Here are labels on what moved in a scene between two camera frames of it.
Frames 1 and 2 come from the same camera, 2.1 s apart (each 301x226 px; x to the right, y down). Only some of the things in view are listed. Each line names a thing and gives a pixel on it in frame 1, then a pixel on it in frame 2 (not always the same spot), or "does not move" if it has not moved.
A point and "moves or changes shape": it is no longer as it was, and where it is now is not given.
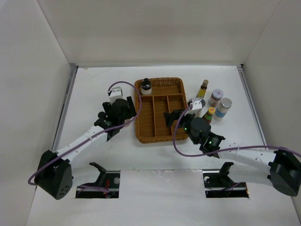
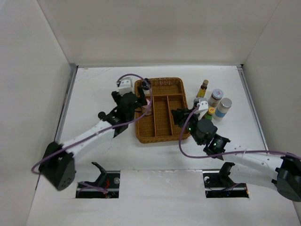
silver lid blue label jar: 224,105 does not move
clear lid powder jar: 198,113 -> 196,101
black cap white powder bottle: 146,87 does not move
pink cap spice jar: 127,120 moves or changes shape
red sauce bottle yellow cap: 208,116 does not move
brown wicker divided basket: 168,94 does not move
